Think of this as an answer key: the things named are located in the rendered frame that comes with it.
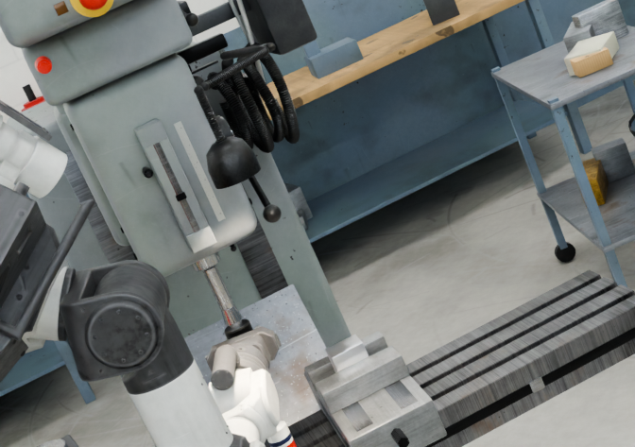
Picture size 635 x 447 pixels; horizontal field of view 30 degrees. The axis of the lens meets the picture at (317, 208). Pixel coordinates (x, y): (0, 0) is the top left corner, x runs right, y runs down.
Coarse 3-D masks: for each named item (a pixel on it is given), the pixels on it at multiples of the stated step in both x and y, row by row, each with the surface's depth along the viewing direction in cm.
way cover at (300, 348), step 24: (288, 288) 239; (240, 312) 237; (264, 312) 238; (288, 312) 238; (192, 336) 236; (216, 336) 236; (288, 336) 237; (312, 336) 237; (288, 360) 236; (312, 360) 235; (288, 384) 233; (288, 408) 231; (312, 408) 230
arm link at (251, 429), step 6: (234, 420) 167; (240, 420) 167; (234, 426) 166; (240, 426) 166; (246, 426) 166; (252, 426) 167; (234, 432) 164; (240, 432) 164; (246, 432) 165; (252, 432) 166; (252, 438) 165; (258, 438) 167
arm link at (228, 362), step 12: (228, 348) 181; (216, 360) 177; (228, 360) 177; (240, 360) 182; (252, 360) 183; (216, 372) 173; (228, 372) 174; (240, 372) 179; (216, 384) 174; (228, 384) 174; (240, 384) 176; (216, 396) 176; (228, 396) 175; (240, 396) 175; (228, 408) 175
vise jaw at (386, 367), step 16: (384, 352) 202; (352, 368) 202; (368, 368) 199; (384, 368) 198; (400, 368) 199; (320, 384) 201; (336, 384) 198; (352, 384) 198; (368, 384) 198; (384, 384) 199; (336, 400) 197; (352, 400) 198
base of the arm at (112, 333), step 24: (120, 264) 147; (144, 264) 147; (72, 288) 140; (168, 288) 149; (72, 312) 134; (96, 312) 134; (120, 312) 134; (144, 312) 134; (72, 336) 136; (96, 336) 135; (120, 336) 135; (144, 336) 135; (96, 360) 136; (120, 360) 136; (144, 360) 136
